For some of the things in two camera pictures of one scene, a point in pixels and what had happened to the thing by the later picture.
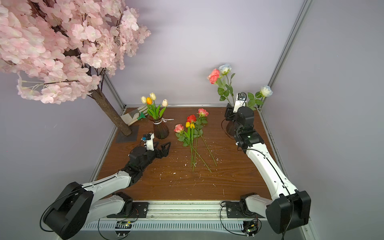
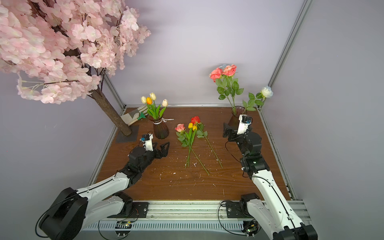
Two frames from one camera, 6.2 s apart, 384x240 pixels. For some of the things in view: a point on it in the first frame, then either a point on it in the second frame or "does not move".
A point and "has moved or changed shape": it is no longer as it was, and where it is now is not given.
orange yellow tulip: x=150 y=107 does not move
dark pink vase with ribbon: x=161 y=130 does not move
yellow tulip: x=192 y=126 has moved or changed shape
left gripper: x=165 y=153 does not move
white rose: x=255 y=104 does not move
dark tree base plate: x=121 y=138 does not move
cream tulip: x=144 y=100 does not move
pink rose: x=202 y=113 -> x=230 y=70
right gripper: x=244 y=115 -> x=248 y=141
